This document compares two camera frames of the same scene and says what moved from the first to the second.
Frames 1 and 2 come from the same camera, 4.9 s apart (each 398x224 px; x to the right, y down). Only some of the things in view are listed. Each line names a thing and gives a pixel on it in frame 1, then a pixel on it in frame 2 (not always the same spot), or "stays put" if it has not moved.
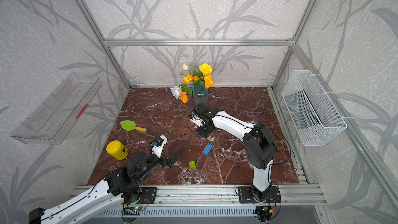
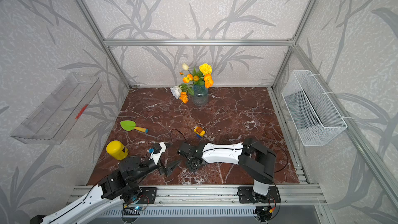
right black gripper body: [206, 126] → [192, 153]
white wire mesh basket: [314, 119] stays put
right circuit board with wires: [264, 213] stays put
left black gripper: [170, 162] → [167, 171]
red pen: [81, 112] stays put
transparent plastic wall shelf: [51, 122] stays put
